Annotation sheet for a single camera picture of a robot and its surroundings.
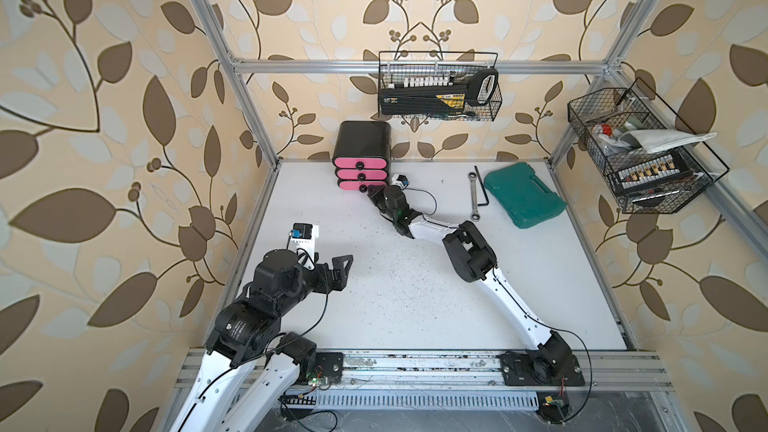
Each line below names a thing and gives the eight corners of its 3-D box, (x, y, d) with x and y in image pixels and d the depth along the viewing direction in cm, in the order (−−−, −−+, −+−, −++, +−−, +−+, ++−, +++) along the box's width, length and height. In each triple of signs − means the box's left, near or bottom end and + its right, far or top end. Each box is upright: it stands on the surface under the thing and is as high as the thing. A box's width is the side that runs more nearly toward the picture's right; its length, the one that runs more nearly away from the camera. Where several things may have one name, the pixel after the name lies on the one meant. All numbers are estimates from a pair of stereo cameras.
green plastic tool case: (519, 232, 102) (524, 224, 98) (479, 181, 117) (482, 173, 113) (564, 214, 106) (570, 206, 103) (521, 168, 121) (525, 159, 118)
